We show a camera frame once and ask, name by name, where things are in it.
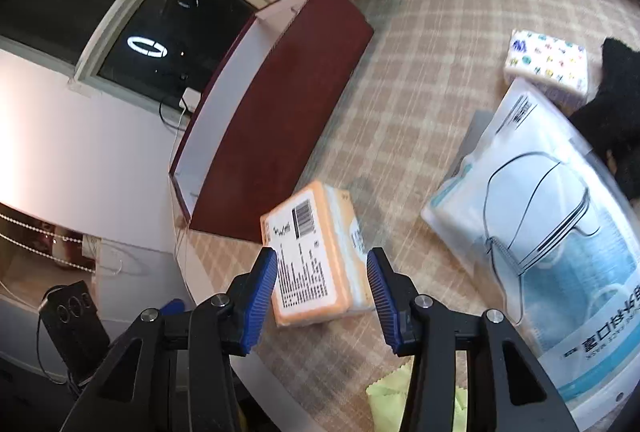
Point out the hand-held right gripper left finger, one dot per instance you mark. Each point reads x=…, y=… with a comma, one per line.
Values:
x=260, y=297

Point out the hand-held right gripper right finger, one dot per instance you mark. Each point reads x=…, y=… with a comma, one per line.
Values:
x=382, y=302

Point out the orange tissue pack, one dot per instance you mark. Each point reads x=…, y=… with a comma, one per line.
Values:
x=310, y=262

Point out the dark red box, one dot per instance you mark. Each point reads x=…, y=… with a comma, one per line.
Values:
x=280, y=112

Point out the black knit glove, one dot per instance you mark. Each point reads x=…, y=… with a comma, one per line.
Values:
x=615, y=112

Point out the yellow-green cloth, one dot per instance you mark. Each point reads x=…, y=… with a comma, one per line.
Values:
x=387, y=397

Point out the white face mask packet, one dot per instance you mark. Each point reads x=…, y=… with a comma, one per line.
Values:
x=540, y=222

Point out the white charger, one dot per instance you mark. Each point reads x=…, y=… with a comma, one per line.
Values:
x=188, y=97

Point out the plaid tablecloth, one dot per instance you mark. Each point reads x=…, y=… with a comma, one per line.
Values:
x=410, y=62

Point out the patterned white tissue pack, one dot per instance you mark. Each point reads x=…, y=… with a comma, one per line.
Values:
x=545, y=57

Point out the white window frame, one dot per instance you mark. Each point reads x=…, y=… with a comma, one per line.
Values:
x=130, y=7

